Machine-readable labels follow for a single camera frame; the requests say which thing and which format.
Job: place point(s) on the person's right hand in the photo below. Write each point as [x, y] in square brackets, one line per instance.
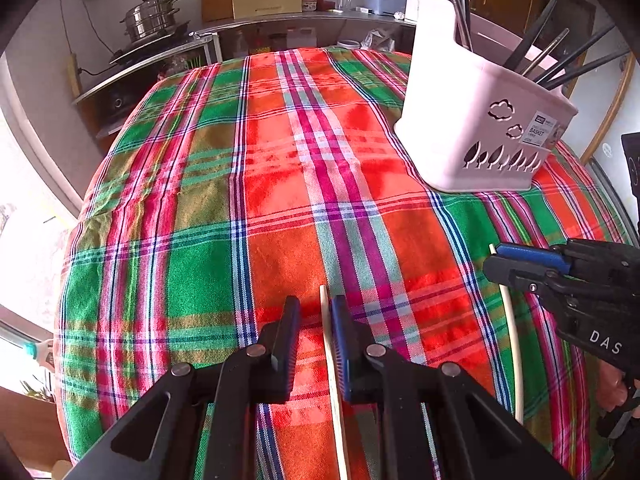
[617, 387]

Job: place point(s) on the wall power strip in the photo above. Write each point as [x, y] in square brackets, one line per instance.
[74, 75]

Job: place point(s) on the window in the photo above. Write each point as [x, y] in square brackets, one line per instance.
[25, 240]

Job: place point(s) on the metal shelf counter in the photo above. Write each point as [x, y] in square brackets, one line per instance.
[250, 25]

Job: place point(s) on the crumpled plastic bag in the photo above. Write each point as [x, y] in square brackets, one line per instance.
[377, 40]

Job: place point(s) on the plaid tablecloth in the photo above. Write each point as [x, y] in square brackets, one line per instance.
[250, 210]

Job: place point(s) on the white bottle teal cap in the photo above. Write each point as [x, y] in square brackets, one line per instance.
[40, 355]

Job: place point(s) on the water filter pitcher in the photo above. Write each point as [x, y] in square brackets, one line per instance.
[382, 0]

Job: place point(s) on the clear drinking glass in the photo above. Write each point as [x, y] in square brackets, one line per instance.
[341, 2]

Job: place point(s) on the steel steamer pot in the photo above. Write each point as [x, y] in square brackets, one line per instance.
[150, 17]

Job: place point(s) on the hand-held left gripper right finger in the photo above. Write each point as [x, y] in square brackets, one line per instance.
[345, 355]

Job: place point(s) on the gas stove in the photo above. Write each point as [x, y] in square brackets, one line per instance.
[150, 47]

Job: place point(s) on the pink plastic basket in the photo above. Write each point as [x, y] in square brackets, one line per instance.
[450, 110]

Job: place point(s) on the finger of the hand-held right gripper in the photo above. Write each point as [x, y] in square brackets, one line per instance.
[515, 272]
[530, 257]

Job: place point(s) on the pale wooden chopstick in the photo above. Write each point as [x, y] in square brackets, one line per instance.
[325, 310]
[512, 350]

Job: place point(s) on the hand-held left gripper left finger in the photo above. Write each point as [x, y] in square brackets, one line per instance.
[282, 360]

